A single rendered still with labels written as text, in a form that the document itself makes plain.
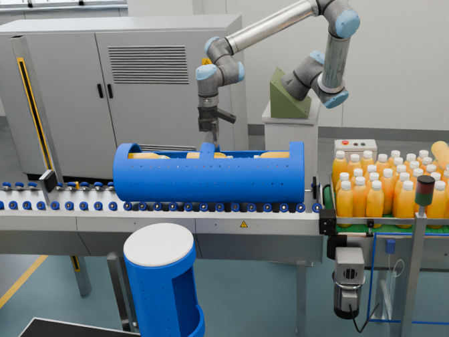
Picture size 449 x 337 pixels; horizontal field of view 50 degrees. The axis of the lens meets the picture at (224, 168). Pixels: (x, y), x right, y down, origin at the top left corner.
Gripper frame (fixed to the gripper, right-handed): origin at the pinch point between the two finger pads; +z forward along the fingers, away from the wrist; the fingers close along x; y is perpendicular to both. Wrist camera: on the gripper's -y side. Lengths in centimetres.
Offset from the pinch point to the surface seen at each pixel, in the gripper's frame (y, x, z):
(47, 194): 88, 5, 24
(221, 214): -0.9, 11.4, 30.8
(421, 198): -82, 39, 5
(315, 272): -47, -60, 123
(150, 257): 19, 58, 20
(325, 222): -48, 25, 25
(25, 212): 98, 12, 30
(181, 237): 10, 45, 20
